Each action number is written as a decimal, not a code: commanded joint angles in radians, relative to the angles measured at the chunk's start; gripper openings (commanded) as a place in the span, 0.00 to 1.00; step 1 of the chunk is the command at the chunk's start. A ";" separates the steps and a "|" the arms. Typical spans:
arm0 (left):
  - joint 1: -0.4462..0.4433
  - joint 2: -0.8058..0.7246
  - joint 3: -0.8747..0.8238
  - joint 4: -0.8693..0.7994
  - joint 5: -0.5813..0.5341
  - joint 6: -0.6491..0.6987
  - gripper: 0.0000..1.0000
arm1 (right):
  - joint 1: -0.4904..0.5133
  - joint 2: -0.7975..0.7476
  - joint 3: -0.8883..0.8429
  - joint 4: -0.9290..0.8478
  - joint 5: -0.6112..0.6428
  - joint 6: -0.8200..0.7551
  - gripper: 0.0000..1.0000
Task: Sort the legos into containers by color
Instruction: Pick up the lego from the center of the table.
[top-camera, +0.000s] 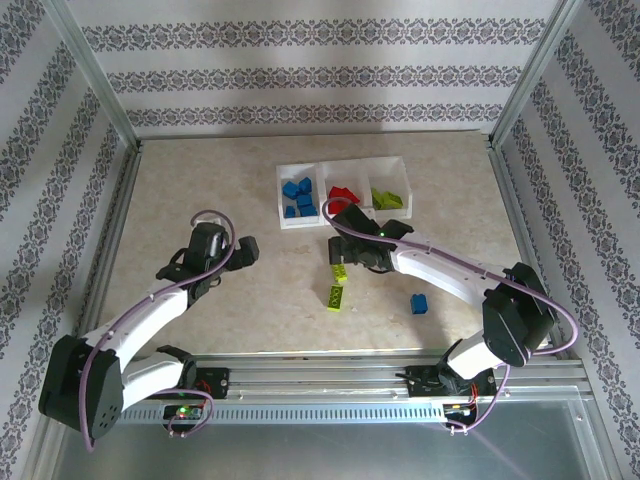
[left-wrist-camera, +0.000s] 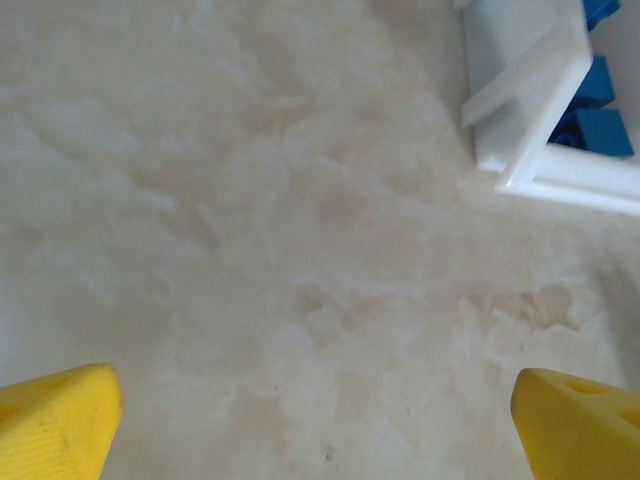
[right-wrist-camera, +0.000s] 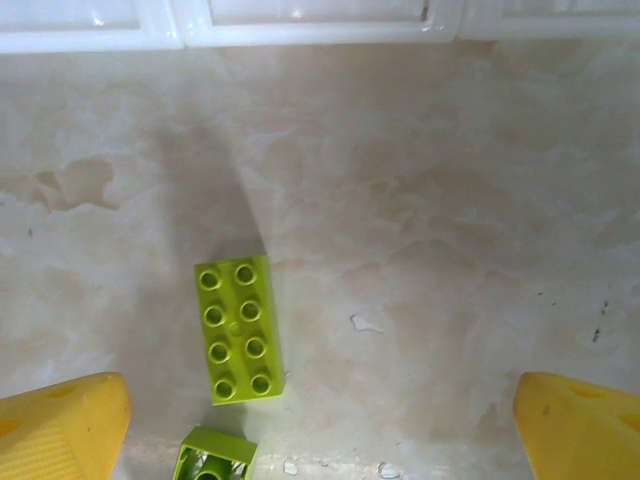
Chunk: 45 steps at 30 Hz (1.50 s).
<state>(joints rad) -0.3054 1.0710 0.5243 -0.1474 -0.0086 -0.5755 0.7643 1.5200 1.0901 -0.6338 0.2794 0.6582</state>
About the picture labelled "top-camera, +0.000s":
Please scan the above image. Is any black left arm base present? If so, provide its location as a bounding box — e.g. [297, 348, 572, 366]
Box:
[189, 367, 232, 400]

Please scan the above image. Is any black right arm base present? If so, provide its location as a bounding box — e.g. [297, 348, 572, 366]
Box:
[394, 365, 497, 400]

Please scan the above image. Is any white plastic bin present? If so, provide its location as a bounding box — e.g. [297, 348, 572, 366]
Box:
[317, 159, 372, 227]
[275, 162, 324, 232]
[364, 156, 416, 222]

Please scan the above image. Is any aluminium mounting rail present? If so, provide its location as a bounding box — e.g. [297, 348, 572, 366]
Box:
[119, 349, 589, 404]

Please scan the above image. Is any slotted metal cable duct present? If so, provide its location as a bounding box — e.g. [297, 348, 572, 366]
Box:
[119, 403, 451, 427]

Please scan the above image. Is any aluminium frame post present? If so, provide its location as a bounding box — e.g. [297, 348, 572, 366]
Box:
[42, 0, 140, 147]
[490, 0, 585, 147]

